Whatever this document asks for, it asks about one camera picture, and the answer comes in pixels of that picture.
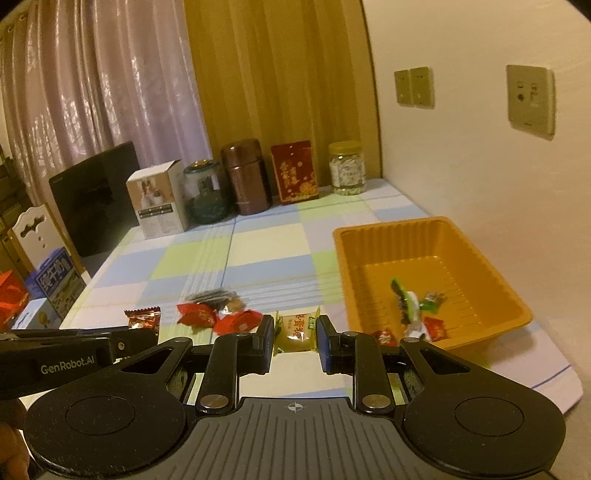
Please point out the checked pastel tablecloth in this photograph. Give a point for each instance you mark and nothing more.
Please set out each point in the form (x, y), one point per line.
(258, 258)

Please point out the dark snack packet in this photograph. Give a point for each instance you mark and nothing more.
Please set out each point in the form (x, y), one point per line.
(210, 297)

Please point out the red snack packet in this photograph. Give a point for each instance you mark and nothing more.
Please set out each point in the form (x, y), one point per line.
(197, 314)
(238, 322)
(384, 337)
(436, 328)

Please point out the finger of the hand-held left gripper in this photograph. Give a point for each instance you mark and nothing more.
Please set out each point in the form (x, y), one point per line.
(136, 342)
(92, 333)

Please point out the brown-red snack packet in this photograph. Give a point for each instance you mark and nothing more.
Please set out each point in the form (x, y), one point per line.
(143, 319)

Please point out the large beige wall socket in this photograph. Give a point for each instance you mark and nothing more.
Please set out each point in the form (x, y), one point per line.
(531, 99)

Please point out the red cardboard box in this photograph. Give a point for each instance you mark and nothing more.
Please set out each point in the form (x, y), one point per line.
(13, 300)

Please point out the white cardboard box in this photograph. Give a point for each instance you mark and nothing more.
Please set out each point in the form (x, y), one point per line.
(157, 198)

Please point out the clear plastic candy jar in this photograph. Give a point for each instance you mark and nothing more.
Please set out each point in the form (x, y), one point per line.
(347, 168)

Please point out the orange plastic tray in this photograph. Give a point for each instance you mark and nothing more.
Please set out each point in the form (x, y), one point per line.
(461, 281)

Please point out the brown metal canister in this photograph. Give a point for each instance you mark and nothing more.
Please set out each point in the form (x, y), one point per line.
(245, 177)

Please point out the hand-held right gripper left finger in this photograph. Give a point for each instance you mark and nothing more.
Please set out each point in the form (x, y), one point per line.
(267, 346)

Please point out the red gold-printed box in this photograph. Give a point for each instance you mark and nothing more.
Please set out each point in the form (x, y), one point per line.
(294, 173)

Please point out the light blue box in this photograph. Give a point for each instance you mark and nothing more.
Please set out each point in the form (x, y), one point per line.
(39, 316)

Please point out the white chair back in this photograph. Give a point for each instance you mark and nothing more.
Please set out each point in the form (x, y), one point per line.
(37, 235)

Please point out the black screen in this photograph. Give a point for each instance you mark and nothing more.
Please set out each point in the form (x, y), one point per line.
(94, 198)

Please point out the green candy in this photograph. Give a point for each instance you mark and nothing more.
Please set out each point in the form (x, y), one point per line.
(400, 293)

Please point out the white-green snack packet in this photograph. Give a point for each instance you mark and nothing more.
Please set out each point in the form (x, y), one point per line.
(415, 323)

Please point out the pink sheer curtain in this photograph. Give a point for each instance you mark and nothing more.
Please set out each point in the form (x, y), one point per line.
(101, 78)

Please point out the person's left hand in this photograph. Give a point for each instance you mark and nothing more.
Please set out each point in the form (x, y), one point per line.
(11, 438)

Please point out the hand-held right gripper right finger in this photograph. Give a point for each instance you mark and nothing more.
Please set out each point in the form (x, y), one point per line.
(325, 346)

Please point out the dark wooden rack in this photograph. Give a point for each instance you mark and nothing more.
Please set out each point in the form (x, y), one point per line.
(11, 198)

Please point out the green glass jar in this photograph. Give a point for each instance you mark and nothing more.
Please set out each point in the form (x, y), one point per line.
(207, 194)

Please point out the yellow snack packet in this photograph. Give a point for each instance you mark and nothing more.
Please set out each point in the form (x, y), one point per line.
(295, 334)

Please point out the yellow wood-grain panel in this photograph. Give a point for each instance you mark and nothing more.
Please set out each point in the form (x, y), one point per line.
(281, 69)

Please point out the blue milk carton box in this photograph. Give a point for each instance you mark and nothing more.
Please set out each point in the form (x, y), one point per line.
(60, 281)

